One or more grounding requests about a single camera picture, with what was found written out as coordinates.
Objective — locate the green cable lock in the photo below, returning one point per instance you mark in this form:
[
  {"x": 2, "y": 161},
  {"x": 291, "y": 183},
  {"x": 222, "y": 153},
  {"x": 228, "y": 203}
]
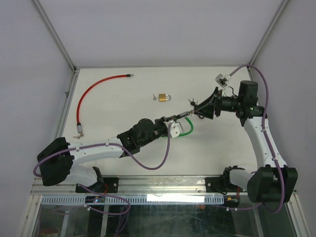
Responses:
[{"x": 186, "y": 123}]

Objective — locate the red cable lock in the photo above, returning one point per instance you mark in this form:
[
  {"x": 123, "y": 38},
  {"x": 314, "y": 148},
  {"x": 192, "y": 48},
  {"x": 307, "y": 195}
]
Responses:
[{"x": 79, "y": 125}]

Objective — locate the large brass padlock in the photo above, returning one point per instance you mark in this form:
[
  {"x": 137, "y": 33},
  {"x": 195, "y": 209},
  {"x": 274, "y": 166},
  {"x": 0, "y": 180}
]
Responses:
[{"x": 164, "y": 97}]

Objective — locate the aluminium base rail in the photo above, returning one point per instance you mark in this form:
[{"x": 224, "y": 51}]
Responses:
[{"x": 136, "y": 185}]

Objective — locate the left aluminium frame post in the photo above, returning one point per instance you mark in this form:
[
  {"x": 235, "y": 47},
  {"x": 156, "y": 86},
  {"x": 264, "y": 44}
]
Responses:
[{"x": 53, "y": 34}]

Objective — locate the slotted cable duct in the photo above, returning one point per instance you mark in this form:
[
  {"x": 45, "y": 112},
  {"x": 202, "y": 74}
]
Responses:
[{"x": 134, "y": 200}]

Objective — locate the left black mount plate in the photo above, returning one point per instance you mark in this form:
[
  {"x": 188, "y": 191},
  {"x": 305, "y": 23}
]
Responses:
[{"x": 109, "y": 184}]

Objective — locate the aluminium frame post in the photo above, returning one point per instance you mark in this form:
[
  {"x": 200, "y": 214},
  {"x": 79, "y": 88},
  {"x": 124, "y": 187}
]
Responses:
[
  {"x": 269, "y": 30},
  {"x": 53, "y": 34}
]

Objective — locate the black head key bunch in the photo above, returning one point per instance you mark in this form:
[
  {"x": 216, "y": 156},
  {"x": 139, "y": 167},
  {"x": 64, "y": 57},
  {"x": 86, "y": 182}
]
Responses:
[{"x": 192, "y": 102}]

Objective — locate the right aluminium frame post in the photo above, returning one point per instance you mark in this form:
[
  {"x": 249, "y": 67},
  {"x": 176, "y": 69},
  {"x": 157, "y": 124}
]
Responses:
[{"x": 269, "y": 30}]

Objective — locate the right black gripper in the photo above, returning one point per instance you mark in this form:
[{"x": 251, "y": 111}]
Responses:
[{"x": 207, "y": 110}]

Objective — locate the black mount plate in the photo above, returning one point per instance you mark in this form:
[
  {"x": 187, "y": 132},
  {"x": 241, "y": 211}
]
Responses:
[
  {"x": 213, "y": 185},
  {"x": 109, "y": 184}
]

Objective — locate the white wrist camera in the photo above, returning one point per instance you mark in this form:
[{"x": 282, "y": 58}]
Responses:
[
  {"x": 223, "y": 80},
  {"x": 174, "y": 128}
]

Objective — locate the right black mount plate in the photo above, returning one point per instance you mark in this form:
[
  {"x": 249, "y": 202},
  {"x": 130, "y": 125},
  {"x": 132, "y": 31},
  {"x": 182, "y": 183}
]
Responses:
[{"x": 213, "y": 185}]

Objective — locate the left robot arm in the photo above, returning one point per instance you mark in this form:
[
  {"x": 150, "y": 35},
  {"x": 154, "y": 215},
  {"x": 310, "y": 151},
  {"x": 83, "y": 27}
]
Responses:
[{"x": 61, "y": 161}]

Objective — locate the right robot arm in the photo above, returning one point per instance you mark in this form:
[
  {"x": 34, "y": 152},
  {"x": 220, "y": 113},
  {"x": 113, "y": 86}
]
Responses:
[{"x": 274, "y": 181}]

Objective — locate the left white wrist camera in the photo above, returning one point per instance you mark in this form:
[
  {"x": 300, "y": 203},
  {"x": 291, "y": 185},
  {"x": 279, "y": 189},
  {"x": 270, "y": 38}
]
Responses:
[{"x": 174, "y": 128}]

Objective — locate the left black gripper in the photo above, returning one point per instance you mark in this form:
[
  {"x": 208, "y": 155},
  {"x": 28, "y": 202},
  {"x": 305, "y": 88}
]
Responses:
[{"x": 161, "y": 122}]

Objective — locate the red lock keys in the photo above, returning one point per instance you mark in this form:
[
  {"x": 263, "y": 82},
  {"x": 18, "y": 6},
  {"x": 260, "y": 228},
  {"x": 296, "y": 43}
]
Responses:
[{"x": 78, "y": 136}]

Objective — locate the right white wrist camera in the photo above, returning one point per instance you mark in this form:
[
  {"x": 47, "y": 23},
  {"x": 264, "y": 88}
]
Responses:
[{"x": 223, "y": 80}]

